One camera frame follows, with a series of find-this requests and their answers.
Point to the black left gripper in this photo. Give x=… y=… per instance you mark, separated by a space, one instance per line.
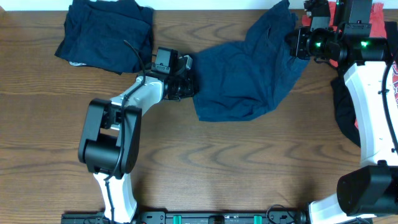
x=192 y=82

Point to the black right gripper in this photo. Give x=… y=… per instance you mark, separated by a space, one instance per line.
x=298 y=48

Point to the blue denim shorts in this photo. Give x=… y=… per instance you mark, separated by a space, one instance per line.
x=243 y=80

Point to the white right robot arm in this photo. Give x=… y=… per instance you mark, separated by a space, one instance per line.
x=365 y=65

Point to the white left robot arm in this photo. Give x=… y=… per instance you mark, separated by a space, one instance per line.
x=110 y=139

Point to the black garment under red shirt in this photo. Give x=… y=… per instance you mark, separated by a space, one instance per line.
x=343 y=104

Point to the red printed t-shirt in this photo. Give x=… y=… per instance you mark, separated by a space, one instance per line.
x=377 y=30

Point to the folded navy garment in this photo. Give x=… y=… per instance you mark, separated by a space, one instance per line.
x=111 y=35

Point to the folded black garment with print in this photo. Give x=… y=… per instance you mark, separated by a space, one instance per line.
x=58 y=54

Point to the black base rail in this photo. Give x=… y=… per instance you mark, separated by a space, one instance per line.
x=272 y=215

